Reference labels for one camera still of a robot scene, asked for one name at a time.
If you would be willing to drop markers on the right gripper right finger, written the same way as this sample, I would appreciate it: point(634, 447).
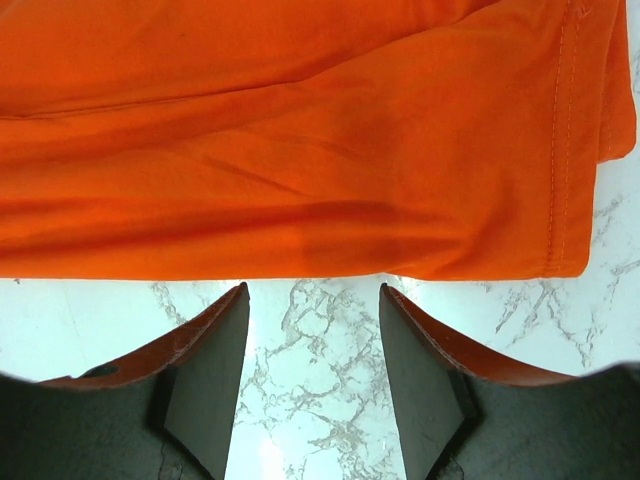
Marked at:
point(464, 411)

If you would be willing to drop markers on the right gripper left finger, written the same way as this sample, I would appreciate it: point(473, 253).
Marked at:
point(163, 411)

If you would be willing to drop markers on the orange t shirt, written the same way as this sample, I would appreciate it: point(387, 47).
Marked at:
point(214, 140)

